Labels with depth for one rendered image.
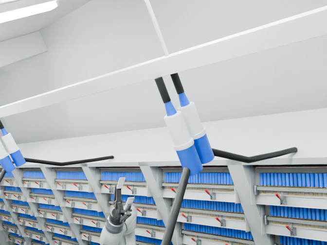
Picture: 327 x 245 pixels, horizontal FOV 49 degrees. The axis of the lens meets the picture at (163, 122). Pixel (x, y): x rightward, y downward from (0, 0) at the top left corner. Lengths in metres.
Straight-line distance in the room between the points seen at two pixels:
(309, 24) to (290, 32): 0.04
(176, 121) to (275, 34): 0.39
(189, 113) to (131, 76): 0.22
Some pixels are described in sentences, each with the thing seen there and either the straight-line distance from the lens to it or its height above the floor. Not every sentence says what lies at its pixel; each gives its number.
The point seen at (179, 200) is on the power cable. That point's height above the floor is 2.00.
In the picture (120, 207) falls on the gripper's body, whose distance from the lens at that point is 1.79.
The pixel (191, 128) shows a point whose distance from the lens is 1.13.
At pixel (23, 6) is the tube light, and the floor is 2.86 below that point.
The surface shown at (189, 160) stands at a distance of 1.10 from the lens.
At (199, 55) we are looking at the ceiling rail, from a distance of 0.96.
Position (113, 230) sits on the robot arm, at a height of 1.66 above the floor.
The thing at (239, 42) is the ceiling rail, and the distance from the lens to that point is 0.89.
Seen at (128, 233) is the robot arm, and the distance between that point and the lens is 2.05.
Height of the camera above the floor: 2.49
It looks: 14 degrees down
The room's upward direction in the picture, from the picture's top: 22 degrees counter-clockwise
